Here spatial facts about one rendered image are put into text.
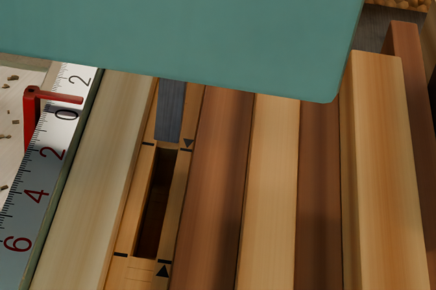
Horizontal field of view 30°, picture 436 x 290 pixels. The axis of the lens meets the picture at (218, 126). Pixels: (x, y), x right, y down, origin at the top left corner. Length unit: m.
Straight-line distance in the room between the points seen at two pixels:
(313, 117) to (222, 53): 0.09
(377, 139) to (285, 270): 0.06
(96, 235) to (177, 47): 0.07
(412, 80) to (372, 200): 0.08
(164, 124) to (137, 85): 0.03
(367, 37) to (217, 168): 0.19
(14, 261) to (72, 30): 0.07
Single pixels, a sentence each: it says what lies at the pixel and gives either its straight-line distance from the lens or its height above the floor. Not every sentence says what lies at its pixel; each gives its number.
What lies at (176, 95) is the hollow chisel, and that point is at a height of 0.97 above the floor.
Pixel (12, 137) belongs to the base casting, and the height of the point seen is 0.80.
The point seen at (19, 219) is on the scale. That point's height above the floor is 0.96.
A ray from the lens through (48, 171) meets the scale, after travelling 0.27.
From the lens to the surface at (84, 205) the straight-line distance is 0.27.
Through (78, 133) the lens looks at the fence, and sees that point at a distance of 0.29.
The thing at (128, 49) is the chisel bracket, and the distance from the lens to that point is 0.23.
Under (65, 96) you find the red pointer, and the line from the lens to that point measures 0.29.
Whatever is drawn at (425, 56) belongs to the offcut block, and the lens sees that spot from 0.43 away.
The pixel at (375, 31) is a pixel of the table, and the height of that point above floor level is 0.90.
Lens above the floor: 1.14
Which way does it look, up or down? 41 degrees down
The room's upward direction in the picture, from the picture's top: 9 degrees clockwise
